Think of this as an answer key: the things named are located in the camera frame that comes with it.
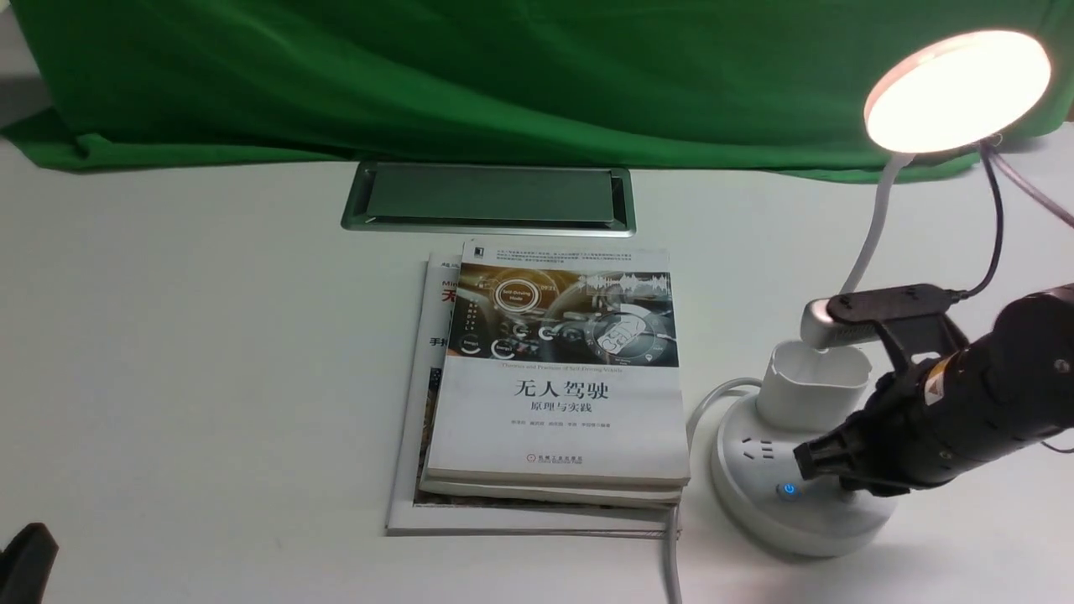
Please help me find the dark object at corner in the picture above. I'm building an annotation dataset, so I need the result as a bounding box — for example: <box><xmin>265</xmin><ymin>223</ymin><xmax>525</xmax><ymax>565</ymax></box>
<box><xmin>1</xmin><ymin>523</ymin><xmax>59</xmax><ymax>603</ymax></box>

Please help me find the black camera cable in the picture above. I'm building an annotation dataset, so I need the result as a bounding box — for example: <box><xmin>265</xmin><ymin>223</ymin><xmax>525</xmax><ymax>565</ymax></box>
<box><xmin>946</xmin><ymin>138</ymin><xmax>1006</xmax><ymax>301</ymax></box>

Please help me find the green backdrop cloth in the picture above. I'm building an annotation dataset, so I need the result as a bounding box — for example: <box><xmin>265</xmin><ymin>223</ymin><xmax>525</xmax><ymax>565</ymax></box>
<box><xmin>3</xmin><ymin>1</ymin><xmax>1073</xmax><ymax>183</ymax></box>

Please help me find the middle white book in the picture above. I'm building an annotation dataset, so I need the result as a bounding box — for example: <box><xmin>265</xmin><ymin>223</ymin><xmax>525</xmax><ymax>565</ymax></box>
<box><xmin>419</xmin><ymin>251</ymin><xmax>682</xmax><ymax>507</ymax></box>

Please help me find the silver desk cable hatch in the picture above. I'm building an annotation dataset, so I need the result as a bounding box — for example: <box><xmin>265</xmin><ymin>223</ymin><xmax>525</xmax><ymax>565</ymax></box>
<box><xmin>342</xmin><ymin>161</ymin><xmax>637</xmax><ymax>238</ymax></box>

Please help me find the bottom large white book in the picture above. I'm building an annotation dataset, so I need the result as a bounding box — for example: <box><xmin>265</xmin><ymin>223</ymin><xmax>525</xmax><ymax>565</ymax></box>
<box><xmin>386</xmin><ymin>253</ymin><xmax>669</xmax><ymax>540</ymax></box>

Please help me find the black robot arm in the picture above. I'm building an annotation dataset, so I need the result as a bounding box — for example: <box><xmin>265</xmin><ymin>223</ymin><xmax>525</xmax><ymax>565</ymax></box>
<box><xmin>794</xmin><ymin>284</ymin><xmax>1073</xmax><ymax>497</ymax></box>

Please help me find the white desk lamp with base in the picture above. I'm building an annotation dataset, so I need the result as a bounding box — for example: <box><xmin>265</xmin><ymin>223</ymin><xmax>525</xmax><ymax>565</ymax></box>
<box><xmin>708</xmin><ymin>29</ymin><xmax>1056</xmax><ymax>558</ymax></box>

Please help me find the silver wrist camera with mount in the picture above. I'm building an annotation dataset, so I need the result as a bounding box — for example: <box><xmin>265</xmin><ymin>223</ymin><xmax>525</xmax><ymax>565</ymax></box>
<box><xmin>800</xmin><ymin>284</ymin><xmax>970</xmax><ymax>374</ymax></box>

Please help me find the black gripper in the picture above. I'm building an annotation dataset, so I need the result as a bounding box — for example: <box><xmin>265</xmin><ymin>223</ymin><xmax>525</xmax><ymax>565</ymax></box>
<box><xmin>793</xmin><ymin>294</ymin><xmax>1071</xmax><ymax>497</ymax></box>

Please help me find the top white driverless-car book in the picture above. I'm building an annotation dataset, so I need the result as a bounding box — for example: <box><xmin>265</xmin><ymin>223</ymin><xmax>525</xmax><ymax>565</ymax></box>
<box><xmin>424</xmin><ymin>240</ymin><xmax>691</xmax><ymax>490</ymax></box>

